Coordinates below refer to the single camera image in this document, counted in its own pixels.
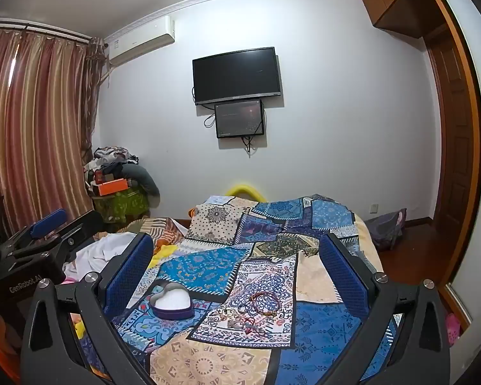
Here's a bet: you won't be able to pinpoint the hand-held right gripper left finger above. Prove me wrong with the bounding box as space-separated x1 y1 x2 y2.
19 232 155 385

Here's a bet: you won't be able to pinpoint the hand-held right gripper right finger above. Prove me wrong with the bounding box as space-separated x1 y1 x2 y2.
318 233 451 385

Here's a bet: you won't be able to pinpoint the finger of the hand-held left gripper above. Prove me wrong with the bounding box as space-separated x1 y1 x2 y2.
14 210 105 270
0 209 67 250

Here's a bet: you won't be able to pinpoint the purple heart-shaped jewelry box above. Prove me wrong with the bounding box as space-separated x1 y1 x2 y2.
149 282 194 320

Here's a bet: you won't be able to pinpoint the pile of bracelets and necklaces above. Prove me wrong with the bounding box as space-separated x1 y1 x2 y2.
207 291 294 336

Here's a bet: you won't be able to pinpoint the white cloth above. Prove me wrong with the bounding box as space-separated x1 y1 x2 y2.
63 232 138 286

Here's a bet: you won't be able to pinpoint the green patterned cloth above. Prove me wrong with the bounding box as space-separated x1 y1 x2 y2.
93 186 151 224

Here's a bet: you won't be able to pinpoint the orange box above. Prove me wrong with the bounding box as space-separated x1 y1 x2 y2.
95 178 129 197

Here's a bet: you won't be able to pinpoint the orange striped cloth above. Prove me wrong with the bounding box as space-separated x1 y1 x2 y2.
119 216 190 250

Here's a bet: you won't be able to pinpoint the purple floor bag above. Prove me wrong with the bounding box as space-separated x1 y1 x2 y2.
364 208 408 252

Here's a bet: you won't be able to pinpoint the pile of clothes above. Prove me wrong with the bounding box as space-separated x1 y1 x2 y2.
83 146 141 198

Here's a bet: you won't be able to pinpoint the striped brown curtain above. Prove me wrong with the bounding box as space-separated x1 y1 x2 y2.
0 28 105 243

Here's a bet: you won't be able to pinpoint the blue patchwork printed blanket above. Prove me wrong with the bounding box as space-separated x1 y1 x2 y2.
111 194 398 385

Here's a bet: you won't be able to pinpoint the pink slipper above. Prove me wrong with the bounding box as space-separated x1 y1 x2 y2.
444 312 464 344

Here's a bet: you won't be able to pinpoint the brown wooden door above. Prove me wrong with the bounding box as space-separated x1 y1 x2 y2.
426 24 477 283

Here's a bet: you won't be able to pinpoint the curtain rod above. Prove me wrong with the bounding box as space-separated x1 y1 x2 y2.
0 17 102 44

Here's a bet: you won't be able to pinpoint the white air conditioner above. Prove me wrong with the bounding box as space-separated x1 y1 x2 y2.
105 15 176 67

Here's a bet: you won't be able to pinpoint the wooden overhead cabinet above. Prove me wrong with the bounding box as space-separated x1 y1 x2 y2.
359 0 430 39

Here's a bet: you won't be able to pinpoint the yellow ring-shaped object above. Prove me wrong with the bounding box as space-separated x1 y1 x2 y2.
228 184 266 202

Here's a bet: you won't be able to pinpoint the black monitor cables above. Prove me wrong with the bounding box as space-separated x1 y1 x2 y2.
240 134 262 158

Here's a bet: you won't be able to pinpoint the small black wall monitor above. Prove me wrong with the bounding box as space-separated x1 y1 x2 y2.
214 99 265 140

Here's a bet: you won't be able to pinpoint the black wall television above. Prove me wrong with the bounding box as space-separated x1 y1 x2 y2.
192 47 282 107

